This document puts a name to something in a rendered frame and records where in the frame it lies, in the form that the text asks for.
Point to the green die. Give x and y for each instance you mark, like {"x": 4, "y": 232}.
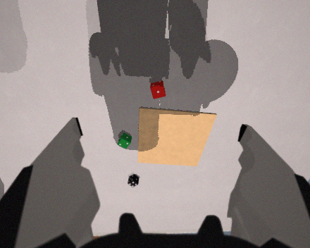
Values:
{"x": 124, "y": 140}

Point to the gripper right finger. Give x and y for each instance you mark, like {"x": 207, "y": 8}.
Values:
{"x": 270, "y": 206}

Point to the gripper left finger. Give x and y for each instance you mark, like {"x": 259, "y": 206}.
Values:
{"x": 53, "y": 201}

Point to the red die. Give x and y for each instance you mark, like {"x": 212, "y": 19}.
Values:
{"x": 157, "y": 89}

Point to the tan mat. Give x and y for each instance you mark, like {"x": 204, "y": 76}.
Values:
{"x": 173, "y": 137}

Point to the black die with white pips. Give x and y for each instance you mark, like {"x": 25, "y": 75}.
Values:
{"x": 133, "y": 180}

